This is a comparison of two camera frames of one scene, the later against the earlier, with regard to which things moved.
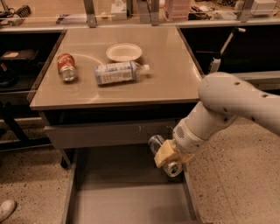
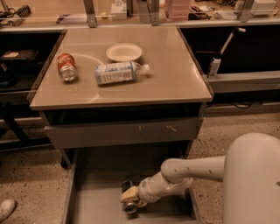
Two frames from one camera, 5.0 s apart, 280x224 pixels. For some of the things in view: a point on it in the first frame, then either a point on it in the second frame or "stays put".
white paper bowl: x=123 y=52 stays put
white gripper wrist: x=189 y=139 -> x=146 y=188
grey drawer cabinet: x=102 y=95 stays put
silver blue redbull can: x=173 y=170 -> x=130 y=207
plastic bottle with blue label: x=118 y=73 stays put
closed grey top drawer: x=111 y=136 stays put
